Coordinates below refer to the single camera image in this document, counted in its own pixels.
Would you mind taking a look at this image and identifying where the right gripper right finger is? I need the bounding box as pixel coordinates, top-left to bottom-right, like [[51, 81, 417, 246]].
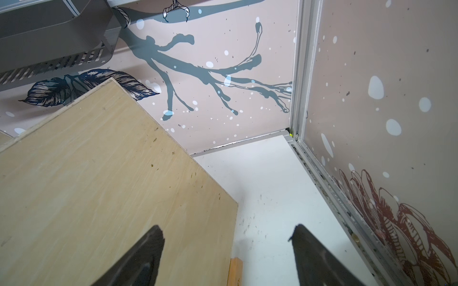
[[289, 224, 363, 286]]

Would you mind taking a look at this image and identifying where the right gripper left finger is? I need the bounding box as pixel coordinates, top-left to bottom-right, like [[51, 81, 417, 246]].
[[93, 225, 165, 286]]

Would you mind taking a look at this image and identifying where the right wooden easel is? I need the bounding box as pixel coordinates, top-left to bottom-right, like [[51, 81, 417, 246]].
[[227, 257, 243, 286]]

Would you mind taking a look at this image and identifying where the right plywood board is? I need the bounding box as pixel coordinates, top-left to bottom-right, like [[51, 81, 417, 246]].
[[1, 79, 238, 286]]

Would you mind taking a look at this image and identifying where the black hanging basket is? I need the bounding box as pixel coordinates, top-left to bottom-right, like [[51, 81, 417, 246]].
[[1, 0, 121, 91]]

